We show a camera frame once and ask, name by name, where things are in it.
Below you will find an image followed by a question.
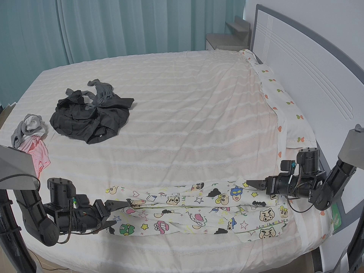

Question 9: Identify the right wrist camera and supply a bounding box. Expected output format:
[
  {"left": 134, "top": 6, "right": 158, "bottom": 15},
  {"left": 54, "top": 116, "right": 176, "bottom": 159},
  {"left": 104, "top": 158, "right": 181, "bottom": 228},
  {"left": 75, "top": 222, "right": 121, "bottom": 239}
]
[{"left": 280, "top": 159, "right": 297, "bottom": 176}]

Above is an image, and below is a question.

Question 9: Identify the white printed pillow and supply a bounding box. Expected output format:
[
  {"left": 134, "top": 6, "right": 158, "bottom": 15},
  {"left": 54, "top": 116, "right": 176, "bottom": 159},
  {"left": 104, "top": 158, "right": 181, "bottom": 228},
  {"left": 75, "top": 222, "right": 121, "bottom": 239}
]
[{"left": 240, "top": 49, "right": 316, "bottom": 150}]

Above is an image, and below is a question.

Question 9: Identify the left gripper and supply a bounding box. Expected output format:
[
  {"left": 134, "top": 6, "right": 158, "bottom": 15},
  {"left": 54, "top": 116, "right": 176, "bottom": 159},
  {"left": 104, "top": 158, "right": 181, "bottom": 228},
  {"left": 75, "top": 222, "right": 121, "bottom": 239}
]
[{"left": 69, "top": 199, "right": 133, "bottom": 233}]

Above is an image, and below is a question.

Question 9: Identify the white printed pyjama top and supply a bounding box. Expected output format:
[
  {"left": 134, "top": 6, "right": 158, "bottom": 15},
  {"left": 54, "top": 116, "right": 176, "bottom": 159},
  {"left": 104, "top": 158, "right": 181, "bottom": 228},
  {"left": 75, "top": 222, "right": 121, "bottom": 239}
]
[{"left": 105, "top": 181, "right": 289, "bottom": 242}]

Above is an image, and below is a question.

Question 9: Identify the black garment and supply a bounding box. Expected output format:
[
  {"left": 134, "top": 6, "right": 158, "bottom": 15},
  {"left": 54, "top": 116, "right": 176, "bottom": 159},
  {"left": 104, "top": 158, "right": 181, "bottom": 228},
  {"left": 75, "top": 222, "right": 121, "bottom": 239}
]
[{"left": 50, "top": 88, "right": 135, "bottom": 144}]

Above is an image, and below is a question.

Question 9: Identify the blue-green curtain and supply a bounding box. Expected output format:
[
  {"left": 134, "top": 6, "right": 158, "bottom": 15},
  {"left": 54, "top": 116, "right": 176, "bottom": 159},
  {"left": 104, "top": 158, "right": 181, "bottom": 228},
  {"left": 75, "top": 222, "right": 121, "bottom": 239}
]
[
  {"left": 0, "top": 0, "right": 71, "bottom": 104},
  {"left": 57, "top": 0, "right": 246, "bottom": 65}
]

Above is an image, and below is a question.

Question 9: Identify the grey bedside table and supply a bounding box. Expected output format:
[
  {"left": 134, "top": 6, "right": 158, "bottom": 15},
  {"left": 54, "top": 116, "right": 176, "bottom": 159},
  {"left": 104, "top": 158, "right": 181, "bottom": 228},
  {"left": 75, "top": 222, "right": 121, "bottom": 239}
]
[{"left": 205, "top": 15, "right": 251, "bottom": 50}]

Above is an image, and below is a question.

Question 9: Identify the bed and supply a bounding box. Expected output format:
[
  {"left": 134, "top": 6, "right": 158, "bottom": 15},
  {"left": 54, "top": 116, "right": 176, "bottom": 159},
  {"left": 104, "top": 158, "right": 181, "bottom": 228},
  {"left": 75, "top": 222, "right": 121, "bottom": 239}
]
[{"left": 0, "top": 3, "right": 364, "bottom": 269}]

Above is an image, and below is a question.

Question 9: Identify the pink striped garment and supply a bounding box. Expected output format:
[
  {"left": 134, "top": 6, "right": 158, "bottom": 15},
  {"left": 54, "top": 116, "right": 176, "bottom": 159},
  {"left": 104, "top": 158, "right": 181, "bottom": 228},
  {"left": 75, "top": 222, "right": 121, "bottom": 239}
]
[{"left": 18, "top": 137, "right": 51, "bottom": 178}]

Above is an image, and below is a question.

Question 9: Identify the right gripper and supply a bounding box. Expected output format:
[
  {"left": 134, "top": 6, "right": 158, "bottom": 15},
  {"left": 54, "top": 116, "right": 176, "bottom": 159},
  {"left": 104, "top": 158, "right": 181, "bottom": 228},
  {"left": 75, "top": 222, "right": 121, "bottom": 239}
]
[{"left": 246, "top": 175, "right": 299, "bottom": 197}]

